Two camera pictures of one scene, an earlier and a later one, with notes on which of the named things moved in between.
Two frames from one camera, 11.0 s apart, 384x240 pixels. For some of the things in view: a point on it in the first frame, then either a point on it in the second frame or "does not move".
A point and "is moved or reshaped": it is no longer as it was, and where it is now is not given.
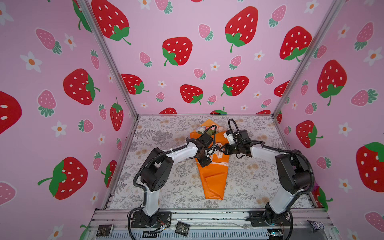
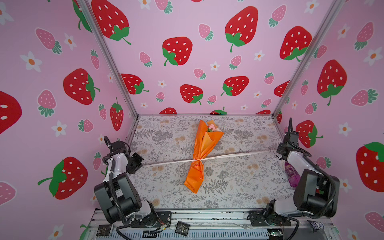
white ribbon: [220, 155] is moved or reshaped
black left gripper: [205, 162] → [138, 160]
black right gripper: [226, 150] → [281, 147]
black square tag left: [104, 230] does not move
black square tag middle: [182, 228] does not move
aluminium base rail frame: [211, 223] does not move
